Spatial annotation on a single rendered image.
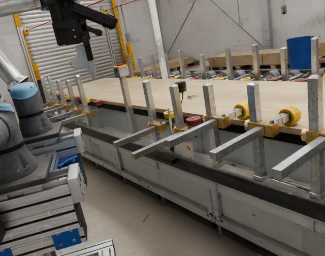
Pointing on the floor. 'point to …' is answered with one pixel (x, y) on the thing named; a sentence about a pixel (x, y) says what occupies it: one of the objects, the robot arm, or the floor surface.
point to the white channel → (158, 38)
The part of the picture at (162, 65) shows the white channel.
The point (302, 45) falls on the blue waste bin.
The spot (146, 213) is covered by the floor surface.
